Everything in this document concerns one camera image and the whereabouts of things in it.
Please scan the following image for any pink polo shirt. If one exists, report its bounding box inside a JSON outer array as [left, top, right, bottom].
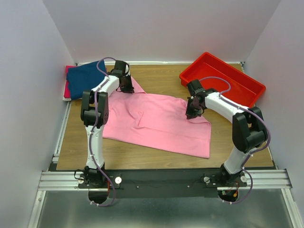
[[103, 80, 211, 159]]

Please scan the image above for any folded magenta t shirt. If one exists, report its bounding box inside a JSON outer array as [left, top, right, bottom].
[[63, 66, 75, 102]]

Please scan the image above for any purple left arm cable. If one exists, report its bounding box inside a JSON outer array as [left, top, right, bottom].
[[89, 57, 117, 208]]

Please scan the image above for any folded white t shirt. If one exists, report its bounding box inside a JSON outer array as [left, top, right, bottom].
[[63, 81, 71, 102]]

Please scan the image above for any aluminium frame rail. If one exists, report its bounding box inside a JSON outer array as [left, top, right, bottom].
[[38, 169, 292, 191]]

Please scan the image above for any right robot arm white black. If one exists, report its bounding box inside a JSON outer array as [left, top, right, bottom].
[[186, 88, 268, 186]]

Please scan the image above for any folded navy blue t shirt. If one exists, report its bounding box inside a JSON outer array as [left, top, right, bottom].
[[67, 61, 105, 100]]

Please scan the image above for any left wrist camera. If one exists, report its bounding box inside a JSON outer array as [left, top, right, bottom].
[[110, 60, 130, 77]]

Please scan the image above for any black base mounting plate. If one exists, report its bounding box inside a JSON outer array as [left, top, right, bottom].
[[76, 168, 247, 201]]

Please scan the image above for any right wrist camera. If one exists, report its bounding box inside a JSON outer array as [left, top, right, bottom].
[[186, 79, 205, 97]]

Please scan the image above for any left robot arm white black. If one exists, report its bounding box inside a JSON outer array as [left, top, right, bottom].
[[80, 74, 134, 188]]

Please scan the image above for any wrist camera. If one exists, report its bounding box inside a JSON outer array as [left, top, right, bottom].
[[186, 79, 205, 97], [110, 60, 130, 77]]

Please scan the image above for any red plastic bin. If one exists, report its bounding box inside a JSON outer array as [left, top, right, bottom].
[[180, 52, 266, 107]]

